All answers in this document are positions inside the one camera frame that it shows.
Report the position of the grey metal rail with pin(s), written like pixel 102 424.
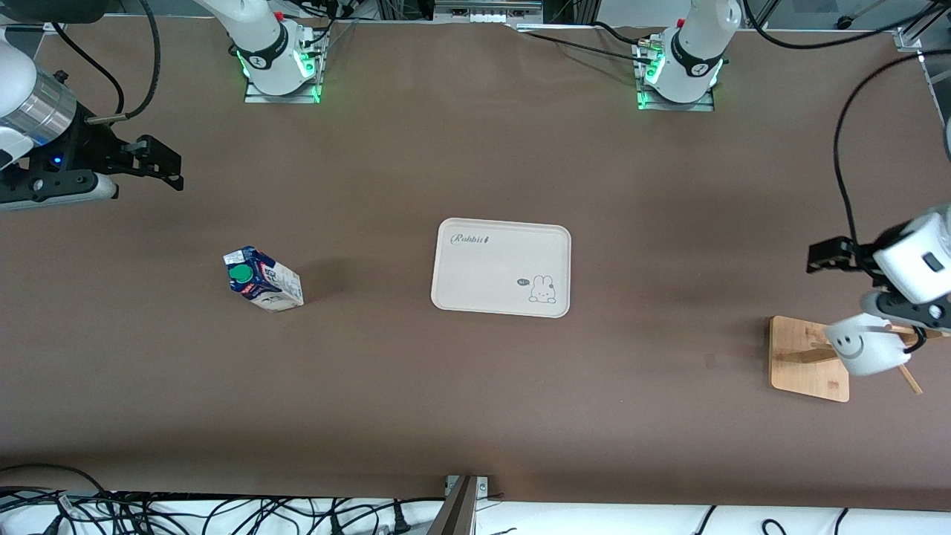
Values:
pixel 487 9

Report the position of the wooden cup rack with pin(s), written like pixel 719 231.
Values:
pixel 802 371

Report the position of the white board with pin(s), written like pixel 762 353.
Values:
pixel 594 520

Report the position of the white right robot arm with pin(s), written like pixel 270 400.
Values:
pixel 22 89

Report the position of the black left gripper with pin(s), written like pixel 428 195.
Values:
pixel 859 255

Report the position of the cream rabbit print tray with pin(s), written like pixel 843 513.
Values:
pixel 483 275

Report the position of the blue white milk carton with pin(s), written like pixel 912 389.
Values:
pixel 267 286

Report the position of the grey metal post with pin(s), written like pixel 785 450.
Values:
pixel 455 513

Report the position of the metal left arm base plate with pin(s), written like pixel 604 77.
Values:
pixel 676 106

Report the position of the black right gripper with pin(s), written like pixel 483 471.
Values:
pixel 88 149

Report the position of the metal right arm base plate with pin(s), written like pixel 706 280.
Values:
pixel 282 99

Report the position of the white smiley face cup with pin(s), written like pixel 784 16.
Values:
pixel 865 349

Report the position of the aluminium frame profile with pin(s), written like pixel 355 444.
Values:
pixel 910 37

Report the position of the small metal bracket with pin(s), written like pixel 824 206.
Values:
pixel 483 487

